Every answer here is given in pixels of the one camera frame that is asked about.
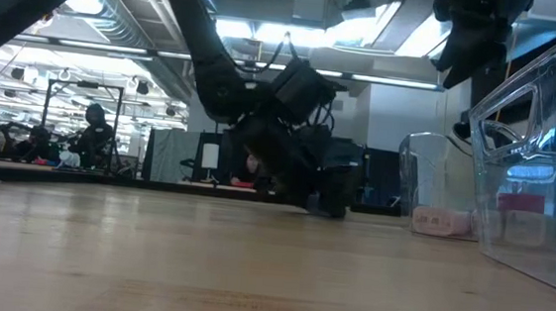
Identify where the grey partition screen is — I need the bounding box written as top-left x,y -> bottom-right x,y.
141,125 -> 201,186

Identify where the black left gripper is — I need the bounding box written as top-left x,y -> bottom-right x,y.
226,111 -> 366,220

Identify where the pinkish purple wall charger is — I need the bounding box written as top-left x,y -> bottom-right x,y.
409,204 -> 477,241

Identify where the red plastic case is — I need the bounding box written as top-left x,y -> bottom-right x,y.
496,191 -> 547,216

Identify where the black station frame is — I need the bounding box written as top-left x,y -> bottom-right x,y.
38,76 -> 126,173

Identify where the white shade lamp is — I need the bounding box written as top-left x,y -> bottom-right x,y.
199,142 -> 221,184

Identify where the black metal table frame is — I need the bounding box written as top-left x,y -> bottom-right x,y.
0,161 -> 405,217

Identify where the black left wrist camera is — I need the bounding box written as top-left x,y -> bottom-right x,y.
269,57 -> 340,127

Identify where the person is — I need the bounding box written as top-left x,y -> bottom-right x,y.
230,151 -> 266,190
65,100 -> 119,171

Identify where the clear plastic bin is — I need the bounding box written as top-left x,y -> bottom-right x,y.
392,130 -> 488,243
454,14 -> 556,297

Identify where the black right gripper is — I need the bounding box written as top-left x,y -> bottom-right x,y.
426,0 -> 535,96

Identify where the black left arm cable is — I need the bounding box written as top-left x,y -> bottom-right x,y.
234,27 -> 301,77

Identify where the black partition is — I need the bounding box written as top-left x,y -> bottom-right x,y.
358,147 -> 406,209

